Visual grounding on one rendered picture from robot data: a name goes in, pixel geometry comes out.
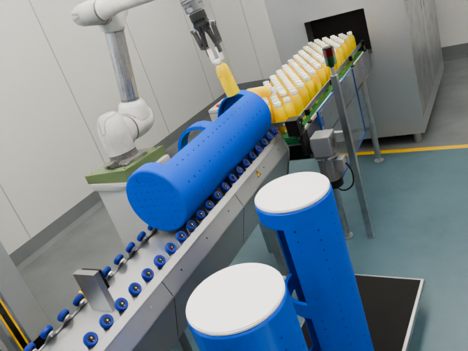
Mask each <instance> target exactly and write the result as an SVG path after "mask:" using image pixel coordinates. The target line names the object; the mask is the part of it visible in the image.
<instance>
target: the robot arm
mask: <svg viewBox="0 0 468 351"><path fill-rule="evenodd" d="M151 1H154V0H88V1H85V2H83V3H80V4H78V5H77V6H75V7H74V8H73V10H72V13H71V18H72V21H73V22H74V23H75V24H77V25H80V26H97V25H98V26H99V27H100V29H101V31H102V32H103V33H104V34H105V38H106V41H107V46H108V49H109V54H110V57H111V62H112V66H113V69H114V74H115V77H116V82H117V86H118V91H119V94H120V99H121V101H120V104H119V105H118V112H117V111H110V112H107V113H105V114H103V115H101V116H100V117H99V118H98V121H97V132H98V135H99V137H100V140H101V142H102V145H103V147H104V149H105V151H106V153H107V154H108V156H109V159H110V163H109V164H108V165H106V166H105V167H104V169H105V170H107V169H108V170H111V169H114V168H118V167H122V166H128V165H130V164H131V163H132V162H134V161H135V160H137V159H138V158H140V157H141V156H143V155H145V154H147V150H143V151H138V150H137V148H136V146H135V144H134V142H135V140H136V139H138V138H140V137H142V136H143V135H144V134H145V133H146V132H148V131H149V130H150V129H151V127H152V126H153V123H154V120H155V117H154V113H153V111H152V110H151V109H150V107H148V106H147V104H146V103H145V101H144V100H143V99H142V98H140V97H139V94H138V90H137V85H136V82H135V78H134V73H133V69H132V64H131V60H130V55H129V52H128V48H127V43H126V39H125V34H124V29H125V23H126V17H127V14H128V9H131V8H134V7H137V6H140V5H143V4H145V3H149V2H151ZM179 1H180V3H181V5H182V7H183V9H184V11H185V13H186V15H188V14H189V18H190V20H191V22H192V24H193V25H194V28H193V30H192V31H190V33H191V34H192V35H193V36H194V38H195V40H196V42H197V44H198V46H199V48H200V49H201V51H202V50H205V52H206V54H207V55H208V57H210V60H211V61H212V64H215V62H214V60H216V59H215V56H214V54H213V53H212V50H211V48H209V47H208V42H207V40H206V37H205V33H207V34H208V35H209V37H210V39H211V40H212V41H213V43H214V48H215V50H216V52H217V54H218V57H219V59H220V61H223V60H224V56H223V54H222V49H221V46H220V42H222V39H221V36H220V34H219V31H218V29H217V26H216V21H215V20H213V21H212V20H209V19H208V17H207V15H206V12H205V10H204V9H202V7H204V4H203V2H202V0H179ZM210 26H211V27H212V29H211V28H210ZM212 30H213V32H212ZM197 31H198V33H199V35H198V33H197ZM199 36H200V37H201V38H200V37H199Z"/></svg>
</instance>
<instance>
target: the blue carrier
mask: <svg viewBox="0 0 468 351"><path fill-rule="evenodd" d="M217 117H218V119H216V120H215V121H214V122H211V121H207V120H202V121H199V122H196V123H194V124H193V125H191V126H190V127H188V128H187V129H186V130H185V131H184V132H183V133H182V134H181V135H180V138H179V140H178V153H177V154H176V155H174V156H173V157H172V158H171V159H170V160H169V161H168V162H167V163H165V164H161V163H157V162H150V163H147V164H144V165H142V166H141V167H140V168H138V169H137V170H136V171H135V172H134V173H133V174H132V175H131V176H130V177H129V178H128V180H127V184H126V194H127V199H128V201H129V203H130V205H131V207H132V209H133V211H134V212H135V213H136V214H137V215H138V217H139V218H140V219H141V220H143V221H144V222H145V223H147V224H148V225H149V226H152V227H153V228H156V229H158V230H161V231H176V230H178V229H179V228H181V227H182V226H183V225H184V224H185V223H186V222H187V221H188V220H189V219H190V217H191V216H192V215H193V214H194V213H195V212H196V211H197V210H198V209H199V208H200V207H201V206H202V204H203V203H204V202H205V201H206V200H207V199H208V198H209V196H210V195H211V194H212V193H213V192H214V191H215V190H216V188H218V186H220V184H221V183H222V182H223V181H224V180H225V179H226V178H227V177H228V175H229V174H230V173H231V172H232V171H233V170H234V169H235V167H236V166H237V165H238V164H239V163H240V162H241V161H242V160H243V159H244V158H245V157H246V156H247V155H248V153H249V152H250V151H251V150H252V149H253V148H254V146H255V145H256V144H257V143H258V142H259V141H260V140H261V139H262V138H263V137H264V136H265V135H266V133H267V132H268V130H269V128H270V125H271V122H272V117H271V113H270V109H269V107H268V105H267V104H266V102H265V101H264V100H263V99H262V98H261V97H260V96H259V95H257V94H255V93H253V92H251V91H246V90H240V92H239V93H238V94H237V95H234V96H233V97H225V98H224V99H223V100H222V101H221V103H220V105H219V108H218V112H217ZM193 130H203V131H202V132H201V133H200V134H199V135H198V136H197V137H195V138H194V139H193V140H192V141H190V142H189V143H188V136H189V133H190V132H191V131H193Z"/></svg>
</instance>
